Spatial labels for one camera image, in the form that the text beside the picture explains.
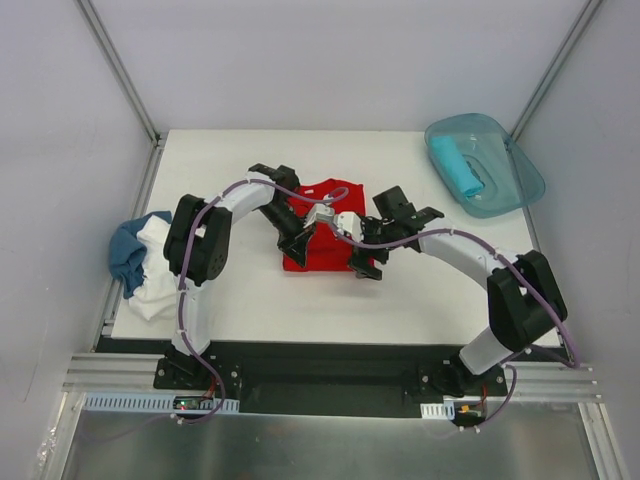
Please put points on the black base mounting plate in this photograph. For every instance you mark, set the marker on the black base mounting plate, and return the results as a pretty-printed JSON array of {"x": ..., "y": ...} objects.
[{"x": 319, "y": 379}]

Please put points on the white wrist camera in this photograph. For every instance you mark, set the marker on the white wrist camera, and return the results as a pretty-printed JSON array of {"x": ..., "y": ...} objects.
[
  {"x": 319, "y": 213},
  {"x": 349, "y": 224}
]

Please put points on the left slotted cable duct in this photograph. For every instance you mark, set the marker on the left slotted cable duct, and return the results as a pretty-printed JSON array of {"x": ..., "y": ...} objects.
[{"x": 158, "y": 404}]

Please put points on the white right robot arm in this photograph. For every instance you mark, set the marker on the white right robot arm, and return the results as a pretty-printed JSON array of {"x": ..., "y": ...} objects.
[{"x": 524, "y": 300}]

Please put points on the right corner aluminium post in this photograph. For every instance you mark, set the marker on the right corner aluminium post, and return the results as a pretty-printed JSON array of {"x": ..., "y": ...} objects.
[{"x": 579, "y": 26}]

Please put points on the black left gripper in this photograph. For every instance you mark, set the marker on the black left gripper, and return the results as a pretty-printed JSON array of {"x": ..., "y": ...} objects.
[{"x": 298, "y": 238}]

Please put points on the corner aluminium post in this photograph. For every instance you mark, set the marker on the corner aluminium post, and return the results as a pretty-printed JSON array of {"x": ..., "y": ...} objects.
[
  {"x": 111, "y": 55},
  {"x": 579, "y": 26}
]

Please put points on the teal translucent plastic bin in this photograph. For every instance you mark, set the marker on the teal translucent plastic bin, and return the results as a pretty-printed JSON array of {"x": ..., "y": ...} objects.
[{"x": 511, "y": 181}]

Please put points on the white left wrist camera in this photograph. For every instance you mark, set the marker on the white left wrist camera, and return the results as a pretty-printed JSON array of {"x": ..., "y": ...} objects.
[{"x": 319, "y": 213}]

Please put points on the right slotted cable duct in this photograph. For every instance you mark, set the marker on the right slotted cable duct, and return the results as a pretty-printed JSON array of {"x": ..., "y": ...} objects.
[{"x": 438, "y": 411}]

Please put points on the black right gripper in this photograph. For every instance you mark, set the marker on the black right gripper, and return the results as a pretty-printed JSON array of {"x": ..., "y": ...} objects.
[{"x": 368, "y": 248}]

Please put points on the rolled teal t shirt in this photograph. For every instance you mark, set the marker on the rolled teal t shirt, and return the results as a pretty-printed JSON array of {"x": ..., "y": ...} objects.
[{"x": 454, "y": 165}]

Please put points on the aluminium rail profile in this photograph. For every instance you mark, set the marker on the aluminium rail profile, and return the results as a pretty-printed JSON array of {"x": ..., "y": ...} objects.
[{"x": 108, "y": 372}]

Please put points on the white t shirt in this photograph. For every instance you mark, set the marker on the white t shirt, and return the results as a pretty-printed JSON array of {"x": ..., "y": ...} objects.
[{"x": 154, "y": 300}]

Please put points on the slotted cable duct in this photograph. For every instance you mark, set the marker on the slotted cable duct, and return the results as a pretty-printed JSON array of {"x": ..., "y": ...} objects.
[
  {"x": 438, "y": 411},
  {"x": 158, "y": 404}
]

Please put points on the blue t shirt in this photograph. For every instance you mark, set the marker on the blue t shirt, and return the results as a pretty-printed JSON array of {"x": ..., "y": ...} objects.
[{"x": 126, "y": 255}]

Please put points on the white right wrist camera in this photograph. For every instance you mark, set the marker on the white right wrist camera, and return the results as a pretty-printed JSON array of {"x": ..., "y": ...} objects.
[{"x": 349, "y": 224}]

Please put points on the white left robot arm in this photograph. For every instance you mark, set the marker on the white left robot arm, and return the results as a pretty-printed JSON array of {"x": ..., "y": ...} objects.
[{"x": 197, "y": 248}]

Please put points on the red t shirt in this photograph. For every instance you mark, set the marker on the red t shirt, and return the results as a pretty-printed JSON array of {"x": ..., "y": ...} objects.
[{"x": 325, "y": 252}]

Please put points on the left corner aluminium post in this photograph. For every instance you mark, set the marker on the left corner aluminium post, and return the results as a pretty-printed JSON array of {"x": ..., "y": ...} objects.
[{"x": 111, "y": 55}]

